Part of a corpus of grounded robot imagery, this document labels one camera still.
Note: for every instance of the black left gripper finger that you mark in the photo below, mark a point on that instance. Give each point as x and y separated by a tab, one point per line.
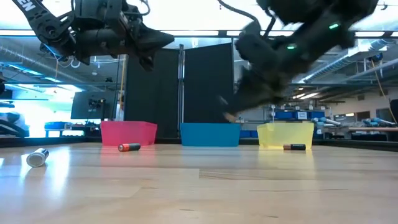
152	40
146	63

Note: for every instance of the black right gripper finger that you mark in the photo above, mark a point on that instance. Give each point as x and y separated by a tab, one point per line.
231	107
261	90

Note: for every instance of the black and copper battery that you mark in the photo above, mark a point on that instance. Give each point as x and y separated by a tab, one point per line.
295	147

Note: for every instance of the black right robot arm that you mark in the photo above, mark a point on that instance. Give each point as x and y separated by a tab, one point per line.
311	11

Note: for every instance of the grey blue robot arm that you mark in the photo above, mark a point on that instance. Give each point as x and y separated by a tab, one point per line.
326	121
377	121

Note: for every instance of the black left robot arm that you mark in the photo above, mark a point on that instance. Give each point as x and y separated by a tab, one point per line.
46	28

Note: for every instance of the black folding partition screen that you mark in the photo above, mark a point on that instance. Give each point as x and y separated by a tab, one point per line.
161	93

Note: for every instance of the blue plastic bin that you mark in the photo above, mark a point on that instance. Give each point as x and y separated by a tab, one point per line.
210	135

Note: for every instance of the blue storage boxes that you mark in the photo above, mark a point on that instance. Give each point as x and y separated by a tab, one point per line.
289	115

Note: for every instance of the yellow plastic bin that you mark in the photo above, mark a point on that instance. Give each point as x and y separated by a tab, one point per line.
286	135

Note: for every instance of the black monitor on stand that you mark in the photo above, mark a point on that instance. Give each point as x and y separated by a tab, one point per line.
81	107

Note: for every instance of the red plastic bin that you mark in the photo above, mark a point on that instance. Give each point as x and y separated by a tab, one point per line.
129	133

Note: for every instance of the black battery with red end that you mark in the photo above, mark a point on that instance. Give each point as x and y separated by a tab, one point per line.
130	147

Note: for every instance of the blue table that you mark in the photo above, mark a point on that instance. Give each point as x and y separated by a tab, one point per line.
59	126

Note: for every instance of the wooden workbench top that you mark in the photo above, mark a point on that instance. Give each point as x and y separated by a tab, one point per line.
373	129

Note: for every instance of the grey office chair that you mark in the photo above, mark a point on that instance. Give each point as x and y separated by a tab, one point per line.
14	124

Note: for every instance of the silver battery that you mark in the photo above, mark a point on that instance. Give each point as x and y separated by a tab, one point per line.
37	158

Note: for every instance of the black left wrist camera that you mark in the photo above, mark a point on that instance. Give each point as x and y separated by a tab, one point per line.
105	15

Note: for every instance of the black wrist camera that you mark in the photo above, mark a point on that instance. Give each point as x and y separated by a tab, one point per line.
105	15
252	49

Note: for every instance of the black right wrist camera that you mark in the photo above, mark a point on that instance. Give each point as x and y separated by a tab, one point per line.
252	49

